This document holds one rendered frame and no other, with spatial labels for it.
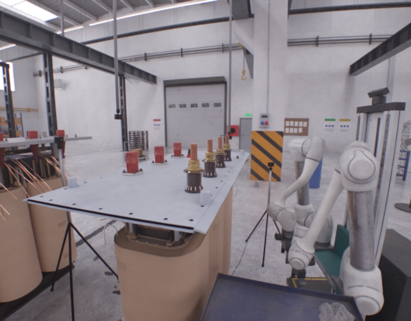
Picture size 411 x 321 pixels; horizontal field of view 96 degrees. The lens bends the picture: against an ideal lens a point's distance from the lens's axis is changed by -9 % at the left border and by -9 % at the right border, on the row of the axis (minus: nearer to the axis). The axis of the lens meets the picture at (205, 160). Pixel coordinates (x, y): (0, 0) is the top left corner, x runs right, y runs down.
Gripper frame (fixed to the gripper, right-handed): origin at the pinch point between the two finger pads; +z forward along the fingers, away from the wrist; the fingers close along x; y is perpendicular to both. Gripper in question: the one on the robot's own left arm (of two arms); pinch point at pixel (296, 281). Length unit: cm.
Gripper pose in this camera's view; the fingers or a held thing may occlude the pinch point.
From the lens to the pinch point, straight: 156.5
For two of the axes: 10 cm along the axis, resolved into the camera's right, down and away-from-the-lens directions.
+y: -9.9, -0.2, 1.1
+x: -1.1, 1.7, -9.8
